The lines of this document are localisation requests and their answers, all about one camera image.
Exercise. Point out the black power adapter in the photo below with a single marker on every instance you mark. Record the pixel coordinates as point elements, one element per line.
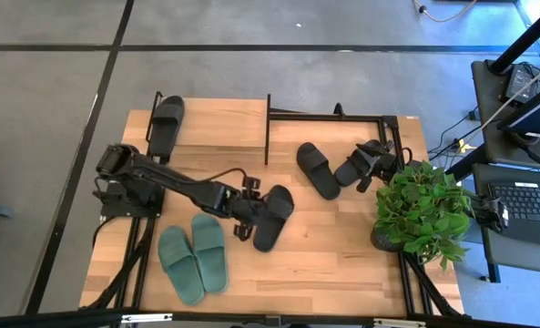
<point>520,82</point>

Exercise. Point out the black rig bar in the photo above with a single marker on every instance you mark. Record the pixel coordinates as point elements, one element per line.
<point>206,318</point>

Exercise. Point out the black keyboard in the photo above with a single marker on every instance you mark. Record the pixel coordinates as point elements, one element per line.
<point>529,205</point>

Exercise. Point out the yellow plug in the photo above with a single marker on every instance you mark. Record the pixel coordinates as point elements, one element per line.
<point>464,146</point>

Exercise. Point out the silver metal bracket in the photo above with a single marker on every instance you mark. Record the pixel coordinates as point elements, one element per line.
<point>399,323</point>
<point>146,318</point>

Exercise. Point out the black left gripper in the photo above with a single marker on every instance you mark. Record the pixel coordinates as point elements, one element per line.
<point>246,207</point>

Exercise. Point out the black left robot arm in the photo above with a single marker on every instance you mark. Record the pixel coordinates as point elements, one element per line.
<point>169,180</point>

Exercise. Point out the black aluminium table frame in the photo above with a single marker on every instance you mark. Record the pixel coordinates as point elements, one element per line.
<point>324,117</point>

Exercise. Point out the grey desk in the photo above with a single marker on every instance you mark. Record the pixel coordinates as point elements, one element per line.
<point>492,118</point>
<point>511,257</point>

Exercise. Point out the dark plant pot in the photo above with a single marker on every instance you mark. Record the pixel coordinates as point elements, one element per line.
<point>383,241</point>

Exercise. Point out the wooden shelf black frame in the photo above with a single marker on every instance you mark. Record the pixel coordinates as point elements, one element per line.
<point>224,123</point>

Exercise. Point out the thin white rod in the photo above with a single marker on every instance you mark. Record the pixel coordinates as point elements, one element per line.
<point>502,110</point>

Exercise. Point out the black diagonal post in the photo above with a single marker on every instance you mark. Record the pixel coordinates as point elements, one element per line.
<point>524,38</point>

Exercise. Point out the black diagonal beam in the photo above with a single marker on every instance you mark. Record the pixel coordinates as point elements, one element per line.
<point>465,165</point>

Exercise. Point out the green slide sandal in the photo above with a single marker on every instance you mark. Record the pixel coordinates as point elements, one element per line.
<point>178,266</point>
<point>210,255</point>

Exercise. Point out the green leafy plant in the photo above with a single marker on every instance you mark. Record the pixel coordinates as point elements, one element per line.
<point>424,209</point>

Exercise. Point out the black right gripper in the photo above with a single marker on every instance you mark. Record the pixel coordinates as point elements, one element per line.
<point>383,165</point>

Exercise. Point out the black slide sandal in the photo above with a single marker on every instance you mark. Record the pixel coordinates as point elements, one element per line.
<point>317,171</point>
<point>166,127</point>
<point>276,214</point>
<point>344,175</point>

